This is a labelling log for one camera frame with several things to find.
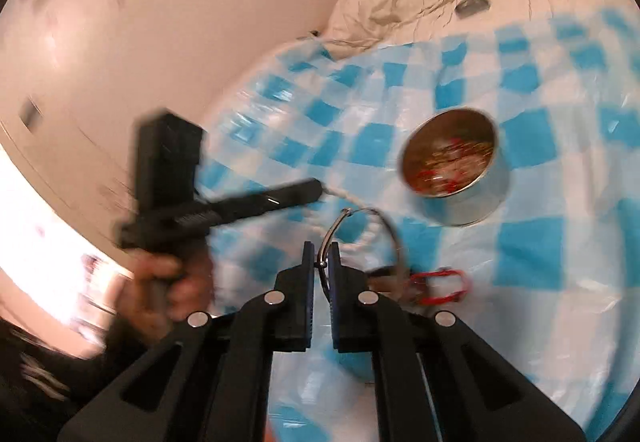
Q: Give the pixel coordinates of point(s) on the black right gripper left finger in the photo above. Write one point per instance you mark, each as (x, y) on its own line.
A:
(239, 353)

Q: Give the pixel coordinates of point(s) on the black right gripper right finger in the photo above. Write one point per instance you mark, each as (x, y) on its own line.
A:
(367, 322)

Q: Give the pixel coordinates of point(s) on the round silver tin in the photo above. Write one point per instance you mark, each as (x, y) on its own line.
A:
(455, 166)

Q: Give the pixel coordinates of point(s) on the person's left hand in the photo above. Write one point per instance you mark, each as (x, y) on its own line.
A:
(165, 289)

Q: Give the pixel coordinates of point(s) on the blue white checkered plastic sheet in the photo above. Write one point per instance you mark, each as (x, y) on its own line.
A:
(507, 160)

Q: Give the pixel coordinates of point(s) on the round silver tin lid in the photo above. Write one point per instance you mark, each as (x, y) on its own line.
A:
(468, 8)

